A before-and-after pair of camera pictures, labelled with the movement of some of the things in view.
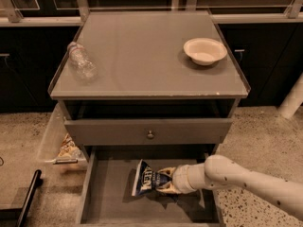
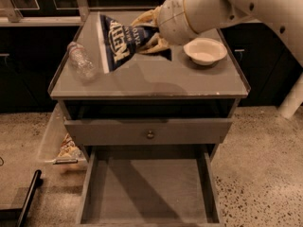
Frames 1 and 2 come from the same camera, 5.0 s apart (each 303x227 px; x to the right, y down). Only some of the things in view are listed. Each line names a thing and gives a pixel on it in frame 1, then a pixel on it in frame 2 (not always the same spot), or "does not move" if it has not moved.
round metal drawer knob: [151, 135] does not move
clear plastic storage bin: [61, 149] does not move
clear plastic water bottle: [82, 64] does not move
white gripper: [180, 179] to [171, 19]
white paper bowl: [204, 51] does not move
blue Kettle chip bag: [147, 180] to [118, 41]
